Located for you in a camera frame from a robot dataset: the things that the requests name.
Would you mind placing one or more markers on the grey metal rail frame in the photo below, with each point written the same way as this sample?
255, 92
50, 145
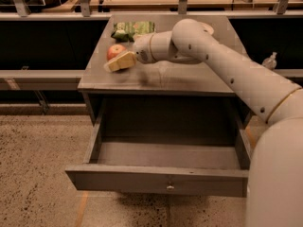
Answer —
48, 51

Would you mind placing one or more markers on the clear sanitizer pump bottle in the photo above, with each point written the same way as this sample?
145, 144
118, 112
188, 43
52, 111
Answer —
270, 63

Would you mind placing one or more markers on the grey cabinet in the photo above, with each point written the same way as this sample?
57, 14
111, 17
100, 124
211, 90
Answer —
170, 74

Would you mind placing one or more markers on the round metal drawer knob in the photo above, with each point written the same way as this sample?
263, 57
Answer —
170, 187

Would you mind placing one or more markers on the red apple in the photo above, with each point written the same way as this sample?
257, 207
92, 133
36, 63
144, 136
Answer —
114, 50

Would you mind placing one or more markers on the white bowl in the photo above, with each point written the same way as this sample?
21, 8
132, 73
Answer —
208, 28

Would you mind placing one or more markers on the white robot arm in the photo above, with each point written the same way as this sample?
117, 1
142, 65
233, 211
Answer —
275, 182

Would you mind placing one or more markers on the green snack bag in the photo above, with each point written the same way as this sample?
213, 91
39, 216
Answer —
128, 31

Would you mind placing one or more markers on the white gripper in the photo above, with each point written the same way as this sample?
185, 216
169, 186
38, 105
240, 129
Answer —
142, 48

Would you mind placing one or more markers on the open grey top drawer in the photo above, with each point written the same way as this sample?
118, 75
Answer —
142, 144

